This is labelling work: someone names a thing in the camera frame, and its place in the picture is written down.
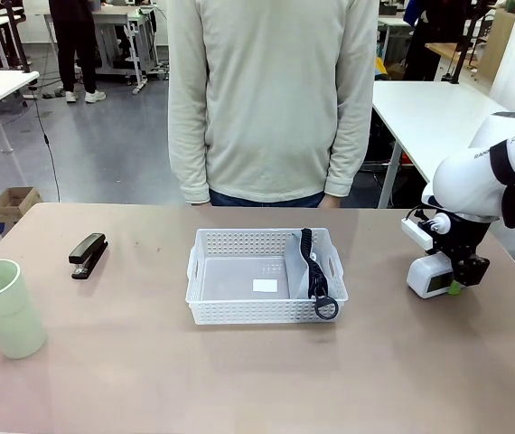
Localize grey pencil case black zipper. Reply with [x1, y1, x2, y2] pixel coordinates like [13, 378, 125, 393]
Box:
[283, 228, 341, 321]

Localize white adjustable desk frame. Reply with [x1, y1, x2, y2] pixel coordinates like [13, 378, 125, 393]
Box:
[43, 5, 162, 95]

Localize white perforated plastic basket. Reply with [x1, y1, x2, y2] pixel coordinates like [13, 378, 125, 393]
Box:
[184, 228, 350, 326]

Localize black metal stand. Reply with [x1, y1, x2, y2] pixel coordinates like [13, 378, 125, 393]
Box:
[442, 0, 485, 86]

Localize pale green plastic cup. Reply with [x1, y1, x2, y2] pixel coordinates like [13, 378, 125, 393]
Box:
[0, 259, 48, 361]

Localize person's right forearm cream sleeve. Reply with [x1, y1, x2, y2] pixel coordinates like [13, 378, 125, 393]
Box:
[167, 103, 211, 205]

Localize long white table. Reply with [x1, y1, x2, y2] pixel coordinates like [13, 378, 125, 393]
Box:
[370, 80, 510, 210]

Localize black stapler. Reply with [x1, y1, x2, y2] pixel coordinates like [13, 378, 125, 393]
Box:
[68, 232, 109, 280]

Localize thin black floor cable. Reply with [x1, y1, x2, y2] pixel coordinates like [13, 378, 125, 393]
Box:
[31, 85, 62, 203]

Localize bystander in dark clothes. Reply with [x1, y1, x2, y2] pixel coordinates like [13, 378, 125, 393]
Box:
[403, 0, 445, 83]

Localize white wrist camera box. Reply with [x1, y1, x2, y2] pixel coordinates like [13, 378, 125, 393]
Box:
[400, 217, 435, 251]

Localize bystander in black with white shoes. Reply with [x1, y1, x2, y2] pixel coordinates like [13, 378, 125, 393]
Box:
[48, 0, 108, 105]

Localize brown cardboard box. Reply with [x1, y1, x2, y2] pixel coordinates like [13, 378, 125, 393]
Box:
[0, 186, 44, 225]

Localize wooden top workbench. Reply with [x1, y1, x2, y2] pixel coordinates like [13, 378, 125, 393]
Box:
[424, 42, 494, 85]

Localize person's left forearm cream sleeve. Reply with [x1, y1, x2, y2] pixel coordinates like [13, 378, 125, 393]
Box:
[323, 103, 375, 199]

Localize white digital timer device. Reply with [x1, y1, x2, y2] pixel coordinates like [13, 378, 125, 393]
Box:
[406, 252, 460, 300]

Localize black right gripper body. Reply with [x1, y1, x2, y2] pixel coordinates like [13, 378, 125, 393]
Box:
[432, 211, 494, 262]

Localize person in cream sweater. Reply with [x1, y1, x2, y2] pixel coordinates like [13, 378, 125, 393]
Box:
[166, 0, 381, 210]

